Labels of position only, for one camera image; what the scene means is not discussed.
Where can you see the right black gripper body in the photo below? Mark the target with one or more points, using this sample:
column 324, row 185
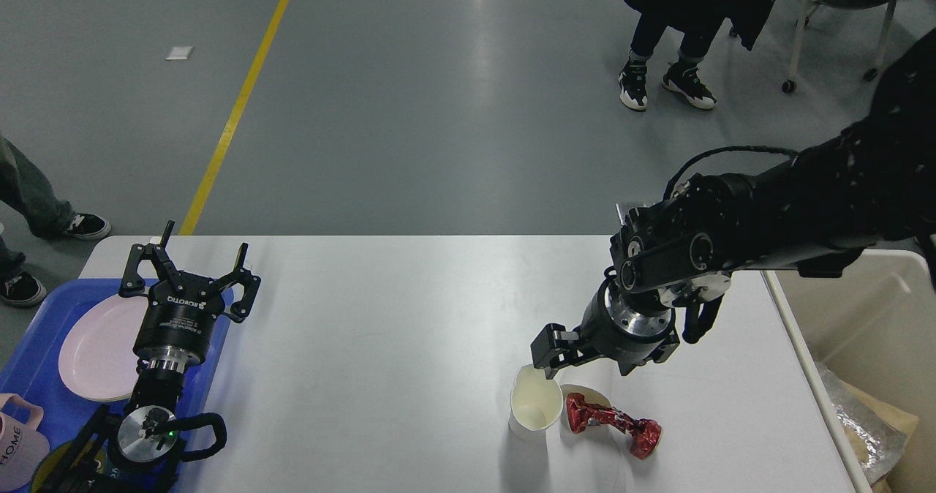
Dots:
column 615, row 318

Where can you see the white paper on floor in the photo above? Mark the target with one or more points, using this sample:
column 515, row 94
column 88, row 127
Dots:
column 180, row 53

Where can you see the red foil wrapper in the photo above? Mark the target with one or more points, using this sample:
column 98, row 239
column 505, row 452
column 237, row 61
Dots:
column 581, row 414

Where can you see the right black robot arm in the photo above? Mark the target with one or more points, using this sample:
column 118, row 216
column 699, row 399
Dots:
column 815, row 214

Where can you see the person in black coat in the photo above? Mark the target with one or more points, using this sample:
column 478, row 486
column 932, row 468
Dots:
column 699, row 21

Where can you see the brown paper bag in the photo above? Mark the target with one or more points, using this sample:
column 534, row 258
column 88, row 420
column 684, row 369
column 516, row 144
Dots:
column 905, row 422

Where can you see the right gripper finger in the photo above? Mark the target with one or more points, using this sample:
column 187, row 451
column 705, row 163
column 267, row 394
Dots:
column 556, row 348
column 638, row 354

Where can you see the pink mug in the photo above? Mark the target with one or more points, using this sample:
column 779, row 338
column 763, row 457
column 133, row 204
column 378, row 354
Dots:
column 23, row 447

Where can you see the pink plate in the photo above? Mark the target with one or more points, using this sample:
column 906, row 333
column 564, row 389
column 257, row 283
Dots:
column 96, row 360

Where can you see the shoe at edge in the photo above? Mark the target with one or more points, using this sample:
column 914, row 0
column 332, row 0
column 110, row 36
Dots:
column 18, row 287
column 25, row 188

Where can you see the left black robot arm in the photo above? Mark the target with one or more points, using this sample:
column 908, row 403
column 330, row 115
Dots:
column 140, row 448

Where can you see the aluminium foil sheet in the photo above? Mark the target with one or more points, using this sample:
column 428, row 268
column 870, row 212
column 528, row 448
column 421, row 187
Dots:
column 877, row 445

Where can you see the lying white paper cup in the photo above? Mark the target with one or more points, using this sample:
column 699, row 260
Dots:
column 589, row 396

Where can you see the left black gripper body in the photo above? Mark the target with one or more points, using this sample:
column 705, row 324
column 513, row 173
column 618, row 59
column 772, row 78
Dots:
column 179, row 322

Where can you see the left metal floor plate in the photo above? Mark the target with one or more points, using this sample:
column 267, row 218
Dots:
column 623, row 208

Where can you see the dark teal mug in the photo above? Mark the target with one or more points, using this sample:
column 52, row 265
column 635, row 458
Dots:
column 56, row 457

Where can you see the white paper cup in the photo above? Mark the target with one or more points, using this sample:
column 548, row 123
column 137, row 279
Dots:
column 589, row 396
column 536, row 403

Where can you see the beige plastic bin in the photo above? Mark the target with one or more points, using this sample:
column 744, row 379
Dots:
column 874, row 327

